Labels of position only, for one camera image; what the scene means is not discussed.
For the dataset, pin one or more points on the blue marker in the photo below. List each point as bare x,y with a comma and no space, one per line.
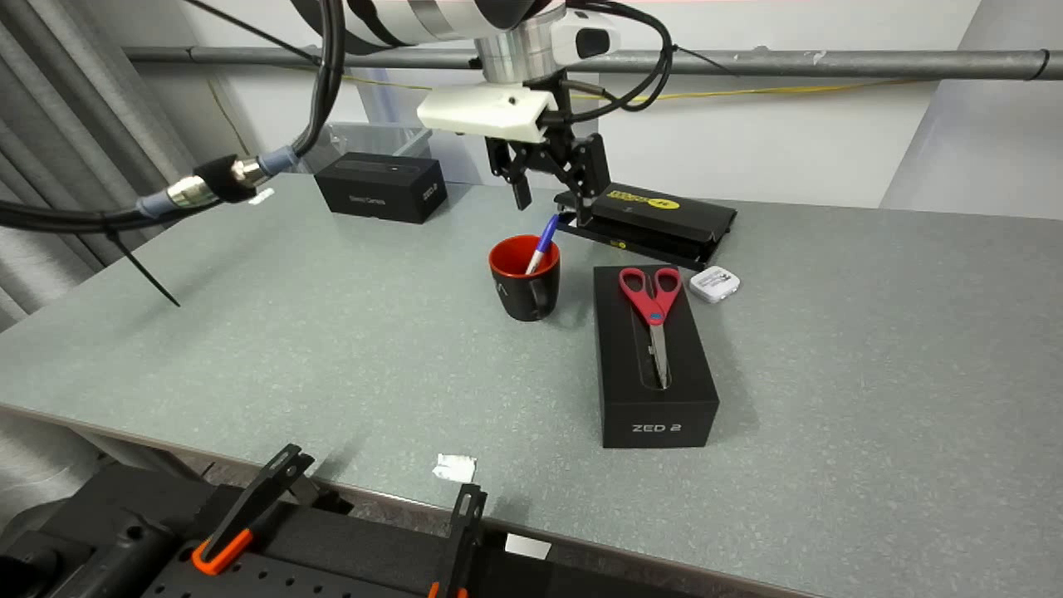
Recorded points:
543,247

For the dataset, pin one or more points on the black cup red inside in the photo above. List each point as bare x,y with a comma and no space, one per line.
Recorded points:
521,292

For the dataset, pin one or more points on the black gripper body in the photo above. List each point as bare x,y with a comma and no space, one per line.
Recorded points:
558,159

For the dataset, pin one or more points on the small white square item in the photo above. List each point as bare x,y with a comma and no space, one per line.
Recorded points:
717,283

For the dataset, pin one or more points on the black orange clamp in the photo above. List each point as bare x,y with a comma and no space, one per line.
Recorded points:
465,537
238,520

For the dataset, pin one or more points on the white label on base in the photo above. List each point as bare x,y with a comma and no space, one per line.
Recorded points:
525,547

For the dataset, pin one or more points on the grey lined waste bin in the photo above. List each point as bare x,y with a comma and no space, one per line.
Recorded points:
384,137

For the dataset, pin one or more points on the grey metal rail pipe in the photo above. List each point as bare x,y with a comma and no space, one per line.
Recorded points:
886,64

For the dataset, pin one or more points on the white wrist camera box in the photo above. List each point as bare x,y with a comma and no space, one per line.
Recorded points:
482,109

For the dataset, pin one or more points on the white tape at table edge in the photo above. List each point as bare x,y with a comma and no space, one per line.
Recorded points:
452,467

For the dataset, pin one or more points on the black zip tie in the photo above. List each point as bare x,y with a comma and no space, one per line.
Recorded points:
143,271

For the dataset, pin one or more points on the black perforated mounting base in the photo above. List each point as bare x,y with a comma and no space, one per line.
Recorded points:
112,543

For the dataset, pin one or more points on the black box without scissors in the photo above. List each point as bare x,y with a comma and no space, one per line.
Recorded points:
384,187

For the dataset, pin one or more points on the flat black case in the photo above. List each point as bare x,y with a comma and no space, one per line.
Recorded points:
666,216

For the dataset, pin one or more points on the black box under scissors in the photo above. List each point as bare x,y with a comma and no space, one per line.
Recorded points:
666,415

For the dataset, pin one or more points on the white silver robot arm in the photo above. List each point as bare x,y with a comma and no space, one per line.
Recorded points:
442,16

